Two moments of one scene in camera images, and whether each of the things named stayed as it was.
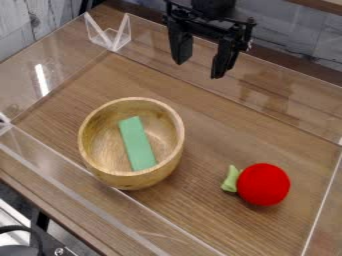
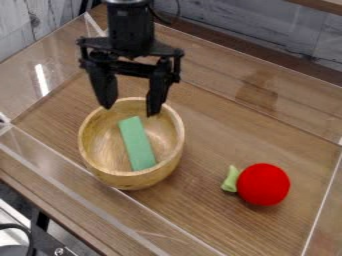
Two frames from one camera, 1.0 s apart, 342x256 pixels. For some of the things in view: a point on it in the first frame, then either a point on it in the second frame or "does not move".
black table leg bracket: x=43 y=243 does not move
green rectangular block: x=137 y=143 does not move
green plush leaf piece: x=230 y=182 does not move
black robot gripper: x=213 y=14 → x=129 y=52
